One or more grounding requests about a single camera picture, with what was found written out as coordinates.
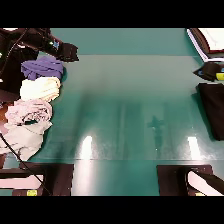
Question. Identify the purple garment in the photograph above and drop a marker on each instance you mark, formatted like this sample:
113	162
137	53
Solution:
43	66

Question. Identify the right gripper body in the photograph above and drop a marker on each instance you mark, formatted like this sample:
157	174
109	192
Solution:
208	71

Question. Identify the black garment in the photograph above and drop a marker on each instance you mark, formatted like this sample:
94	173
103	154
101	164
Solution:
213	110

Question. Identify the cream garment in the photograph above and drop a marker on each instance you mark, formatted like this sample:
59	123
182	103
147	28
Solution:
40	88

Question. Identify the pale lilac garment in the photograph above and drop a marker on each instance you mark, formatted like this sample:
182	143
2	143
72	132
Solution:
30	111

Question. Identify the light grey garment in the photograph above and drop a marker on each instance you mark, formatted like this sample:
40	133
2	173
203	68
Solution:
23	140

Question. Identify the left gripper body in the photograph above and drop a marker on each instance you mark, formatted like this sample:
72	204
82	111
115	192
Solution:
69	52

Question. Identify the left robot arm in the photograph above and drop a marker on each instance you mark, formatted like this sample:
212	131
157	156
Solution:
20	46

